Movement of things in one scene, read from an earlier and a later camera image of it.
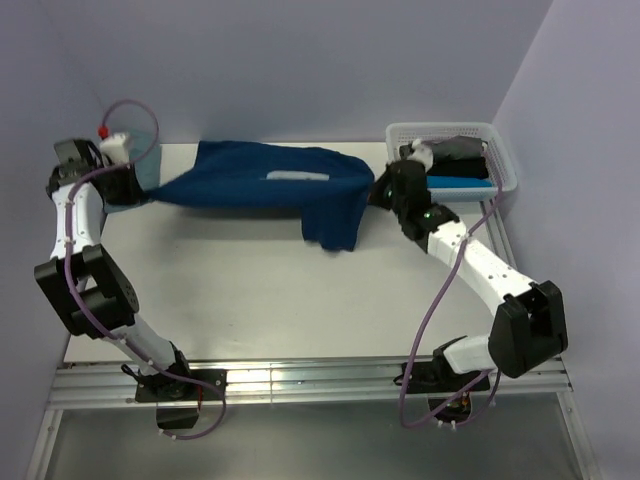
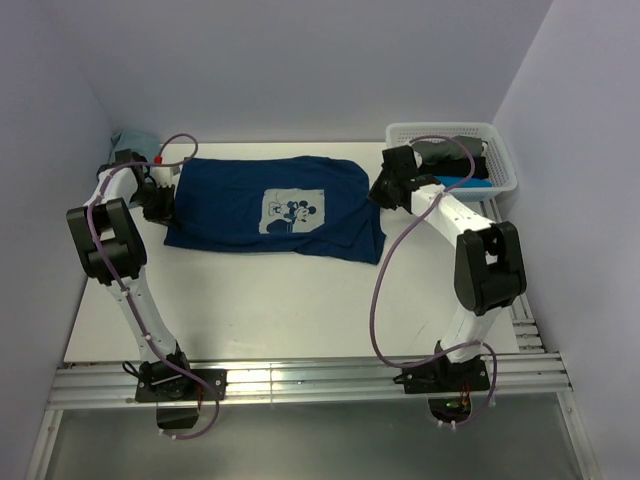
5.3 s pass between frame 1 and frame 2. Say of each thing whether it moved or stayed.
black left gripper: moved
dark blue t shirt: moved
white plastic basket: stayed
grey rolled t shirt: stayed
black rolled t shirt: stayed
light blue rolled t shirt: stayed
